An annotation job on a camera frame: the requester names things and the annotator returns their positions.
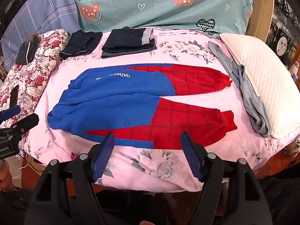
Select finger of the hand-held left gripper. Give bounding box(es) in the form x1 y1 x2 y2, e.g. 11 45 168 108
10 113 39 134
0 105 21 122

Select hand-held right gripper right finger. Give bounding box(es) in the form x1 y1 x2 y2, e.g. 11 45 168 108
180 131 273 225

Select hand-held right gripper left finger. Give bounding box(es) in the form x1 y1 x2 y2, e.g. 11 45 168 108
25 132 115 225

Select blue sweater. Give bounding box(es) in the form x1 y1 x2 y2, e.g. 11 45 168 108
47 63 238 150

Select light grey pants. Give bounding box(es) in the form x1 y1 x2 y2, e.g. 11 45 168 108
208 41 272 137

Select folded dark pants with piping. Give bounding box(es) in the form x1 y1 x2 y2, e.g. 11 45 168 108
59 30 103 60

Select folded dark pants grey cuff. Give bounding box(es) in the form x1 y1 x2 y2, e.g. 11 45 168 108
102 28 155 52

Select person's left hand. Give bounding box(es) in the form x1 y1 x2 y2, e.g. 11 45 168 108
0 160 12 189

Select pink floral bed sheet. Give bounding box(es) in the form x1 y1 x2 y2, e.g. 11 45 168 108
20 27 300 193

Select red rose floral quilt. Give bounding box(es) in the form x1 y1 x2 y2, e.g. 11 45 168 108
0 29 71 132

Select grey rolled garment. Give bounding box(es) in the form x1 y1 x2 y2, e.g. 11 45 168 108
15 33 40 65

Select folded grey garment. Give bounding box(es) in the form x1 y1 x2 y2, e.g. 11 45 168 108
101 40 157 59

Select blue plaid pillow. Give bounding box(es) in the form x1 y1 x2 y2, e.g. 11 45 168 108
0 0 81 72

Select white quilted pillow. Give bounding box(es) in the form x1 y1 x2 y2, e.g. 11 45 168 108
219 33 300 139

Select teal printed blanket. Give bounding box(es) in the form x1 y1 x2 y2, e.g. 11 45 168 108
73 0 255 34

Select wooden headboard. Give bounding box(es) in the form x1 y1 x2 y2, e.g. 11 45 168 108
245 0 275 43

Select white cable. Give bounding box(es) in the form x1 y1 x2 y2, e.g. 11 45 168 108
10 165 29 181

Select black cable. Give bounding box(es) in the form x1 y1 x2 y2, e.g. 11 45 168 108
22 156 45 173

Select black ornate metal frame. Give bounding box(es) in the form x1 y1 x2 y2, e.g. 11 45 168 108
269 0 300 75

